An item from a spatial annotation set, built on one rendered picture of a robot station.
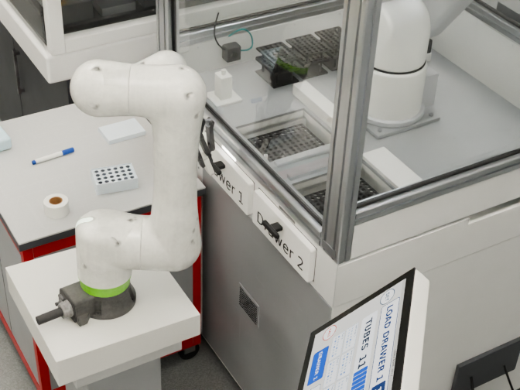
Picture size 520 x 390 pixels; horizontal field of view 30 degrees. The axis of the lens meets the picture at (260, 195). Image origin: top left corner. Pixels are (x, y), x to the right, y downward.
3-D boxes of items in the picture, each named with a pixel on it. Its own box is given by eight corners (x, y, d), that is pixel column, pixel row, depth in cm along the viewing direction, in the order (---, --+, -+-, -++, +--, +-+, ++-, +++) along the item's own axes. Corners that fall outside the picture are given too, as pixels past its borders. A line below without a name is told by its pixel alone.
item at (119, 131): (109, 145, 307) (108, 140, 306) (98, 131, 313) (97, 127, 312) (145, 135, 312) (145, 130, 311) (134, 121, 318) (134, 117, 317)
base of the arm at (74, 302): (49, 346, 225) (48, 326, 222) (22, 308, 235) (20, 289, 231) (147, 306, 239) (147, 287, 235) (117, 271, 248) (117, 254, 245)
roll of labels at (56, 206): (42, 218, 276) (41, 207, 274) (46, 203, 282) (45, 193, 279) (67, 219, 276) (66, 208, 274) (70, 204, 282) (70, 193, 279)
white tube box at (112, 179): (97, 195, 286) (96, 185, 283) (91, 179, 292) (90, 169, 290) (138, 188, 289) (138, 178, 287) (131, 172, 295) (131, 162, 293)
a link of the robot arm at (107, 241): (140, 300, 231) (139, 237, 220) (73, 297, 231) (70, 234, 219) (145, 265, 242) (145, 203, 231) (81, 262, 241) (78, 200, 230)
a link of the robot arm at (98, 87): (127, 119, 200) (129, 59, 199) (64, 115, 199) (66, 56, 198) (134, 118, 218) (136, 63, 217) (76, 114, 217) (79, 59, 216)
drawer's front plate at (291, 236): (307, 283, 250) (310, 251, 243) (251, 220, 269) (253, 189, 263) (313, 281, 250) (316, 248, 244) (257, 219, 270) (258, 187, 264)
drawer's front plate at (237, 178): (247, 216, 271) (248, 184, 265) (200, 162, 291) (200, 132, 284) (252, 214, 272) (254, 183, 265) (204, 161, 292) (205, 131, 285)
